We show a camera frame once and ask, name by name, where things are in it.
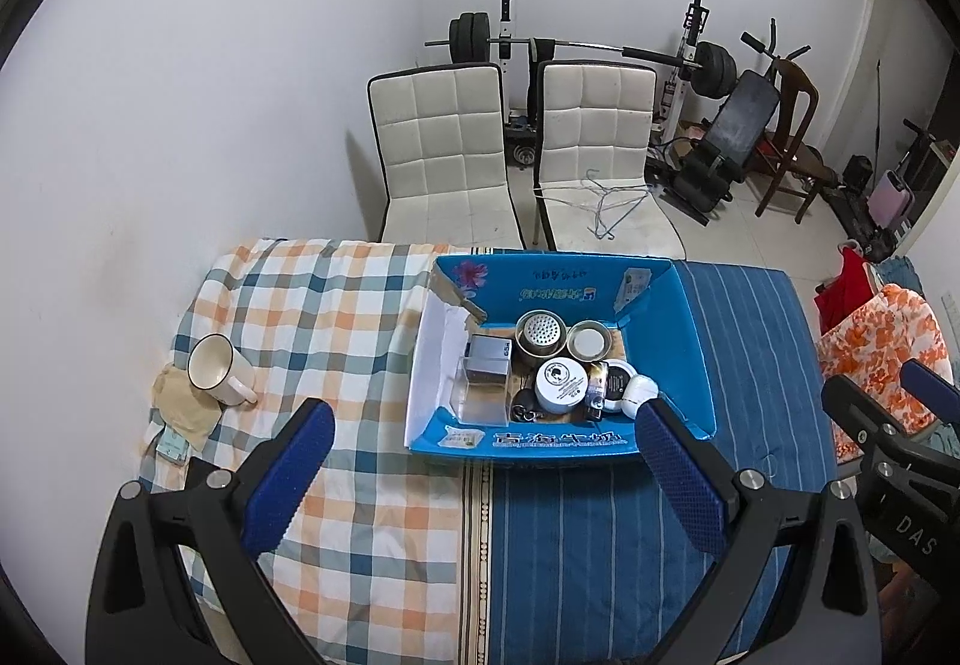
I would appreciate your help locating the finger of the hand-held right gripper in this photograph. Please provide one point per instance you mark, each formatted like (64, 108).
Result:
(862, 417)
(934, 387)

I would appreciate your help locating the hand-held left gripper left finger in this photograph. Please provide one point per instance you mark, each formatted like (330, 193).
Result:
(292, 477)

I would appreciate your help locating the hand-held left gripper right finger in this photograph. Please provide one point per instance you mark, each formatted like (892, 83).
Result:
(679, 477)

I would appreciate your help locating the white earbud case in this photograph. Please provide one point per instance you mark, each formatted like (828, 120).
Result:
(641, 392)

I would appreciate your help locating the black tin with white rim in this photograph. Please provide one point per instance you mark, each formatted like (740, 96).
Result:
(619, 380)

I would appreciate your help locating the black printed lighter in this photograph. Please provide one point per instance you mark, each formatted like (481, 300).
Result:
(596, 396)

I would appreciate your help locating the blue cardboard box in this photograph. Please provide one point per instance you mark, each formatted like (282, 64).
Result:
(675, 335)

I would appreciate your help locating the white round tin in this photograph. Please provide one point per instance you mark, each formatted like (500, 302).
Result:
(561, 386)

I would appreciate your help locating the clear plastic box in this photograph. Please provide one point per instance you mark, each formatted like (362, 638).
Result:
(484, 404)

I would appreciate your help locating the grey power charger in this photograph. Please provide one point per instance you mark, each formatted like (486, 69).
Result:
(487, 357)

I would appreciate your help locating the orange floral blanket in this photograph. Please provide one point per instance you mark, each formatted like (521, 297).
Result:
(877, 350)

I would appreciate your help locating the blue striped bed sheet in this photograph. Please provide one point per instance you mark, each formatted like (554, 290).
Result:
(585, 545)

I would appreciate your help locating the teal cloth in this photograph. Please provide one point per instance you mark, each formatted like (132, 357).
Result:
(900, 271)

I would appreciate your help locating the small paper packet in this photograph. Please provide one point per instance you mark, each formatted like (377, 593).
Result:
(172, 447)

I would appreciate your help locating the beige folded cloth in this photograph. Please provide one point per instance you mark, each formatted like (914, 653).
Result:
(184, 417)

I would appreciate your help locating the red cloth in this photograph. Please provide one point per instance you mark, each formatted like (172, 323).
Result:
(844, 290)

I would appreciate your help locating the white mug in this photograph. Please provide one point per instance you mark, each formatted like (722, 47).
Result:
(217, 372)

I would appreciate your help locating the plaid bed sheet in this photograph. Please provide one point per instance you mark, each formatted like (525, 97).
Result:
(322, 320)

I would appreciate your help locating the round metal tin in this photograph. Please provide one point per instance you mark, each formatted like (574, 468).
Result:
(590, 340)

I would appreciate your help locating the dark key bunch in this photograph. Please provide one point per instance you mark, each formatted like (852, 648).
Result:
(525, 404)

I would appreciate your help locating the pink suitcase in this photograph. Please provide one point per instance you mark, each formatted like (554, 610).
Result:
(892, 200)

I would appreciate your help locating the metal strainer cup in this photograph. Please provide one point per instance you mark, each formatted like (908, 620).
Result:
(541, 333)

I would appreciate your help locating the black exercise machine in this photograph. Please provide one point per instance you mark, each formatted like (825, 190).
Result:
(862, 200)

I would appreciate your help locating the brown wooden chair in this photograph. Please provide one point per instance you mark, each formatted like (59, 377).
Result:
(795, 140)

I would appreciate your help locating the black weight bench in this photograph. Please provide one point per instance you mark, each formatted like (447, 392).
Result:
(739, 117)

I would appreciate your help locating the white padded chair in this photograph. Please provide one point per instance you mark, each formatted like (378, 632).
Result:
(442, 147)
(592, 125)

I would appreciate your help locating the barbell with black plates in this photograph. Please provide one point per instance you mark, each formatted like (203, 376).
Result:
(585, 46)

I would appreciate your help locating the white barbell rack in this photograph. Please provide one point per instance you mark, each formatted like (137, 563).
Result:
(508, 12)

